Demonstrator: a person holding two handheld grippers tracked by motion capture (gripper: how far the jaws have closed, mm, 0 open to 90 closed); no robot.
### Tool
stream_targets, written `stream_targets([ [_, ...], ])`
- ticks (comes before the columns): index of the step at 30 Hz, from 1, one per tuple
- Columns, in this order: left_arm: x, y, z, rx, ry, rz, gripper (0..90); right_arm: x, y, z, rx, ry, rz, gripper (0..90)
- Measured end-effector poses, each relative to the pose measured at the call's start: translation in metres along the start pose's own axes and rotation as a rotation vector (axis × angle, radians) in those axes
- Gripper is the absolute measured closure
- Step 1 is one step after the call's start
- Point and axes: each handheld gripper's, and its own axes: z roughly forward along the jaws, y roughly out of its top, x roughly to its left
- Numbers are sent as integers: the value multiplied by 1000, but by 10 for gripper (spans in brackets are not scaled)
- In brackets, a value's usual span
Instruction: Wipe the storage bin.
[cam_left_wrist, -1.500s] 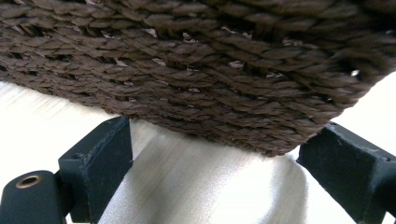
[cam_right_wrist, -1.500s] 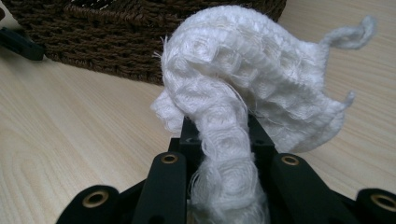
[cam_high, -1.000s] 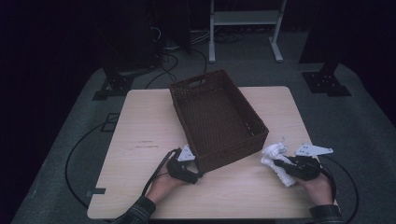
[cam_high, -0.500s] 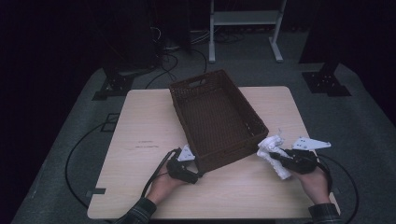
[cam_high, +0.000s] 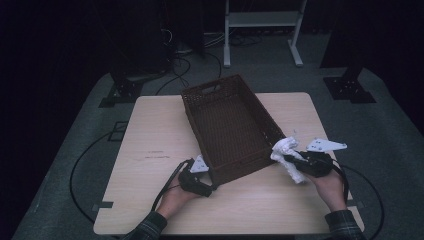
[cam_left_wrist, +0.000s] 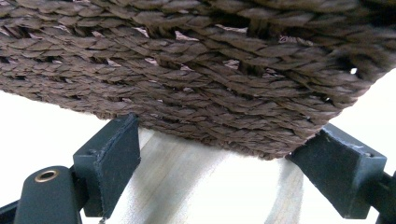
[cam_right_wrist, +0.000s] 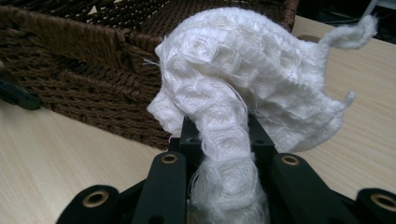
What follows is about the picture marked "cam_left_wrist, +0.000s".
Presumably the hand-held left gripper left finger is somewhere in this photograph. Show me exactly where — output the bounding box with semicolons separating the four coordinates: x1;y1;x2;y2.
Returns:
73;113;142;218

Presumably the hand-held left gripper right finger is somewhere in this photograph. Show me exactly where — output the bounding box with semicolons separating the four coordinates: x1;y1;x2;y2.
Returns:
286;122;388;219

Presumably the brown woven basket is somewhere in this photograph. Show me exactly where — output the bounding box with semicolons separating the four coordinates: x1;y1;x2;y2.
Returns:
0;0;396;161

